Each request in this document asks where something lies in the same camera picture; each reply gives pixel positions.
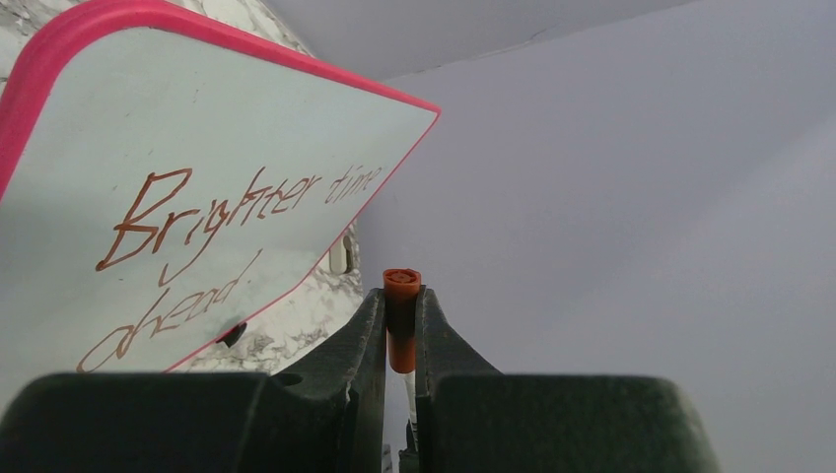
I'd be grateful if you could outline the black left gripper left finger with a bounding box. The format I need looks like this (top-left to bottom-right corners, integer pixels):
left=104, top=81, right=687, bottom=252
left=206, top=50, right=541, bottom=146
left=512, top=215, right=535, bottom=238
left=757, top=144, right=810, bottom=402
left=1, top=289, right=385, bottom=472

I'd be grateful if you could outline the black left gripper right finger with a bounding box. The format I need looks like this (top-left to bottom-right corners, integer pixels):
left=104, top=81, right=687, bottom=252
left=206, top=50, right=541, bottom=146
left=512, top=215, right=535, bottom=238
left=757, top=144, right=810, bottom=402
left=415, top=288, right=720, bottom=472

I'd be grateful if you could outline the pink framed whiteboard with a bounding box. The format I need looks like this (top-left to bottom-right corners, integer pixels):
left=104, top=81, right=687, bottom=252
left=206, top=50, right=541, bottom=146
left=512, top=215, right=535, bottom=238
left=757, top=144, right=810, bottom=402
left=1, top=1, right=441, bottom=404

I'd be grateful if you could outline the white brown whiteboard marker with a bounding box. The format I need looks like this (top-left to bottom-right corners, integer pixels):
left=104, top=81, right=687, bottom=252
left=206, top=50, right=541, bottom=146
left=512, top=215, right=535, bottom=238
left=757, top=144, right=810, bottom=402
left=401, top=371, right=418, bottom=436

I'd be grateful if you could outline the grey wire whiteboard stand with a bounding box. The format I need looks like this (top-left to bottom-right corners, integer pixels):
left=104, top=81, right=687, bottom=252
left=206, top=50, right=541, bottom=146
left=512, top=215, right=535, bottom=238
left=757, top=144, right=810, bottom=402
left=216, top=322, right=247, bottom=348

